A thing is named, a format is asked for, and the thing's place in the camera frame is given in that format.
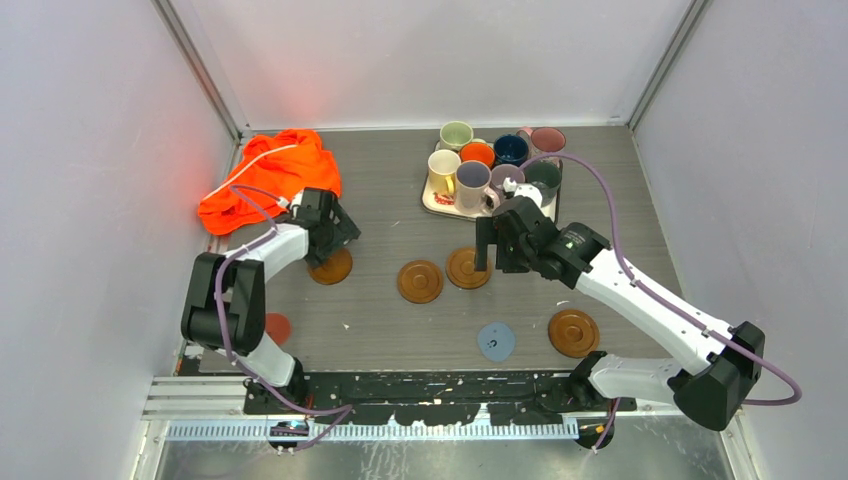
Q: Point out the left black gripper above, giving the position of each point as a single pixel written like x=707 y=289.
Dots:
x=343 y=232

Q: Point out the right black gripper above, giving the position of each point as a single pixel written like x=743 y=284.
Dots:
x=487 y=232

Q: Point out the wooden coaster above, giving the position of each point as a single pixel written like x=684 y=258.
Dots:
x=420 y=281
x=461 y=269
x=336 y=269
x=573 y=333

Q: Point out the blue coaster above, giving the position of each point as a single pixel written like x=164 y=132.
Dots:
x=496 y=341

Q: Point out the red coaster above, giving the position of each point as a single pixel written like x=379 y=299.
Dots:
x=278 y=327

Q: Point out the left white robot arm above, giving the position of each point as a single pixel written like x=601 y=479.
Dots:
x=225 y=305

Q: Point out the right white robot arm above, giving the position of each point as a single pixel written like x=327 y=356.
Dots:
x=710 y=370

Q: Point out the white strawberry tray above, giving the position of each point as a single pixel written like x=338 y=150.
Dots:
x=443 y=204

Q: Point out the lilac mug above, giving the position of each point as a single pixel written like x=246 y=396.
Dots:
x=503 y=172

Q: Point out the orange cloth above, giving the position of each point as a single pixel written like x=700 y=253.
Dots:
x=272 y=167

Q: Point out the cream yellow mug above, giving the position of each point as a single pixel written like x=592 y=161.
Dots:
x=442 y=168

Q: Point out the orange mug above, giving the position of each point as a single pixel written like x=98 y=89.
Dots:
x=478 y=151

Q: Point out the dark green mug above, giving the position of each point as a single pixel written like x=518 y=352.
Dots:
x=546 y=177

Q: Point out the dark blue mug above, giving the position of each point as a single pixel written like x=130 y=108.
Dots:
x=510 y=149

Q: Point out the light green mug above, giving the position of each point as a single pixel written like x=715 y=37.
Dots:
x=455 y=135

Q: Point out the pink speckled mug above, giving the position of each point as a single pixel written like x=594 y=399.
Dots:
x=543 y=141

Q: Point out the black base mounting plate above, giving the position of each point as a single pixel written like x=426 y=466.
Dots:
x=443 y=398

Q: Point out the white pink-handled mug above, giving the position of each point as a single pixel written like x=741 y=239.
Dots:
x=474 y=193

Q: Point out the aluminium front rail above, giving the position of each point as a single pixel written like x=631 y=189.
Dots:
x=258 y=429

